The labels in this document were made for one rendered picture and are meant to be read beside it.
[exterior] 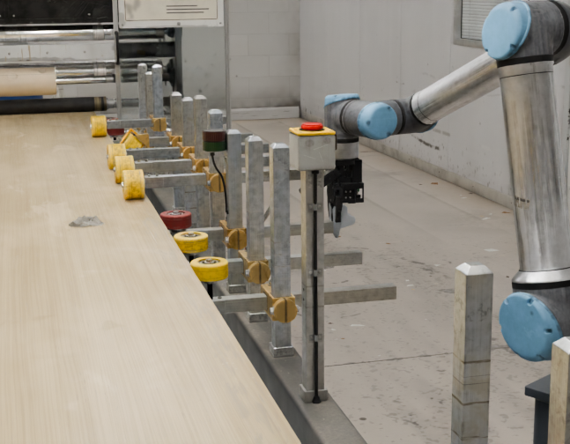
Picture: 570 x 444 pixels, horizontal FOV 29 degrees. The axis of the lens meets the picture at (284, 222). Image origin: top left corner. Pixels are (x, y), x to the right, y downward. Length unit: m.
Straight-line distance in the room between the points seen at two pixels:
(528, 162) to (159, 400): 1.01
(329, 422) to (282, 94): 9.89
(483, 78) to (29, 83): 2.81
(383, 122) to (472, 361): 1.44
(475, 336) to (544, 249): 0.97
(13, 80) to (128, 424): 3.57
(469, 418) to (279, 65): 10.50
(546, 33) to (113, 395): 1.19
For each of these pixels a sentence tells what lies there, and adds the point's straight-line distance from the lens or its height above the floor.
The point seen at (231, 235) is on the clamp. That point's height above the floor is 0.86.
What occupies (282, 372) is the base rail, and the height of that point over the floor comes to 0.70.
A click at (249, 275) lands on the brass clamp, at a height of 0.82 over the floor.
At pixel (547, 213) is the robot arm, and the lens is 2.28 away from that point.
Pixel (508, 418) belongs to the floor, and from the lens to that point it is 3.90.
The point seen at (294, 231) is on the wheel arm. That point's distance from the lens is 2.85.
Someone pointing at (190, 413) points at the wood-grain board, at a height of 0.90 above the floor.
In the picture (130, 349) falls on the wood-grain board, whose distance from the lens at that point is 1.81.
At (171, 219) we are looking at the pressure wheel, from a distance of 2.76.
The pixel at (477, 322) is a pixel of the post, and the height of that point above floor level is 1.09.
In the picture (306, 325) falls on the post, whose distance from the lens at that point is 2.06.
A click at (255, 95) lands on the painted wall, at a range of 11.73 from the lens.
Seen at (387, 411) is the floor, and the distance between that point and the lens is 3.90.
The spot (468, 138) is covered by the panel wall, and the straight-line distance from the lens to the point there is 7.81.
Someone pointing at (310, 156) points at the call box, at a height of 1.18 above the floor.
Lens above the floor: 1.49
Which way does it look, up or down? 13 degrees down
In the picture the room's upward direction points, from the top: 1 degrees counter-clockwise
